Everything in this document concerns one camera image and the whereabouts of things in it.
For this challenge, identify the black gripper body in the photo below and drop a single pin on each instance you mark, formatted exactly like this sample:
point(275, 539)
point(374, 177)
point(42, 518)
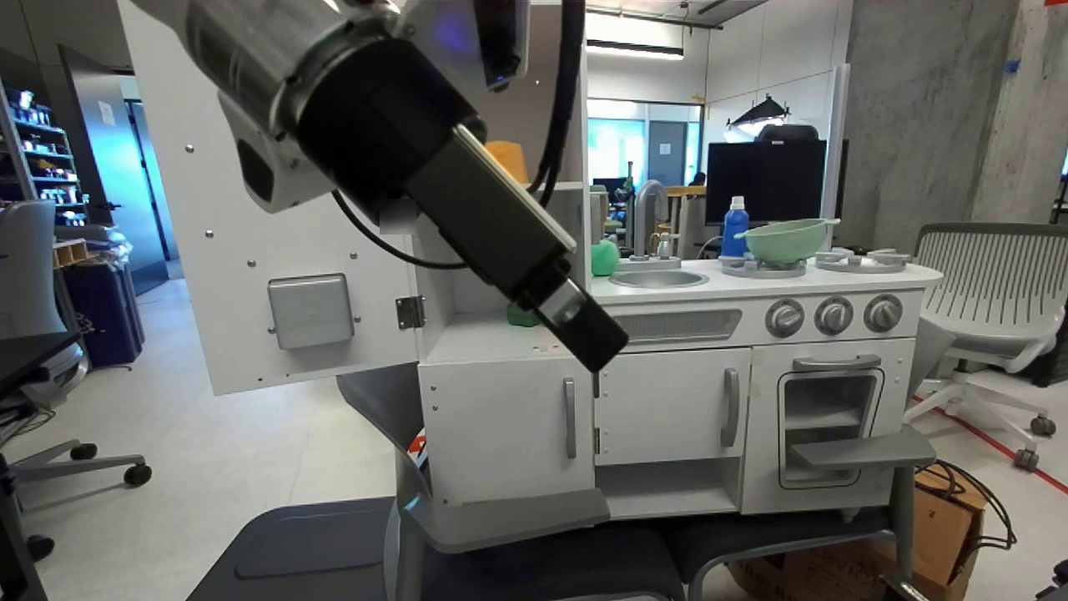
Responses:
point(445, 168)

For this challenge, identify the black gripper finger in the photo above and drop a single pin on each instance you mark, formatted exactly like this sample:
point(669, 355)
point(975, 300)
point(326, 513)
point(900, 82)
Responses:
point(595, 333)

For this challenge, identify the white tall cabinet door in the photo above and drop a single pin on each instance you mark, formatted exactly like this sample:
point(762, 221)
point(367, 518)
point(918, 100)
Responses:
point(220, 279)

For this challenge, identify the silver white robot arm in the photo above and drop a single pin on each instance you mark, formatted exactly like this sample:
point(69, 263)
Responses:
point(246, 67)

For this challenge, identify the white toy play kitchen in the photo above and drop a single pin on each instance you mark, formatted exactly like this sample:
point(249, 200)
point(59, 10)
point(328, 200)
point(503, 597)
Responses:
point(669, 333)

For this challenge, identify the silver sink basin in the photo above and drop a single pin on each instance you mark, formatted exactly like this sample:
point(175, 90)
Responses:
point(656, 279)

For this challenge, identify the grey toy faucet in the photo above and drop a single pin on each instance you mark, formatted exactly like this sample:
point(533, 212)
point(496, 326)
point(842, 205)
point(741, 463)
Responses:
point(663, 239)

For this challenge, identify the white small fridge door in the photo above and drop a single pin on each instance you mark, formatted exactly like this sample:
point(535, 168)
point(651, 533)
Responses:
point(490, 436)

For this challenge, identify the grey toy burner grate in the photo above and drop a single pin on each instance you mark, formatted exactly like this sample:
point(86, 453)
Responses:
point(854, 260)
point(729, 267)

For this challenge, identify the blue plastic bottle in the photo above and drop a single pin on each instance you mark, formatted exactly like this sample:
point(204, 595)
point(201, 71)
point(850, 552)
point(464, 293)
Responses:
point(737, 227)

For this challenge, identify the grey toy stove knob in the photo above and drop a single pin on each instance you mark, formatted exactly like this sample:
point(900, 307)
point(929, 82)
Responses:
point(786, 319)
point(834, 313)
point(881, 313)

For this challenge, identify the white toy oven door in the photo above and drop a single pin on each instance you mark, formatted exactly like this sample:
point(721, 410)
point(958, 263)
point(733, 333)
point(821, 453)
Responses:
point(762, 444)

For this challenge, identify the green bowl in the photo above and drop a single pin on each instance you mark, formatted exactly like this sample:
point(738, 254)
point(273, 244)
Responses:
point(789, 244)

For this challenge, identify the black computer monitor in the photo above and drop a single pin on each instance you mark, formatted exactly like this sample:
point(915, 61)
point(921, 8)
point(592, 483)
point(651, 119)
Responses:
point(762, 177)

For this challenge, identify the white mesh chair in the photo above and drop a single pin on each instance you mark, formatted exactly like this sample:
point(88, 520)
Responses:
point(989, 287)

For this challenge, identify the brown cardboard box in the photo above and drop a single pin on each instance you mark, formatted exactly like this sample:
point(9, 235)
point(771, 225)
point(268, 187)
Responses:
point(940, 536)

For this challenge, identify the grey wheeled office chair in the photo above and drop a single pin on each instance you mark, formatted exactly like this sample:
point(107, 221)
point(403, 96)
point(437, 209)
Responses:
point(29, 279)

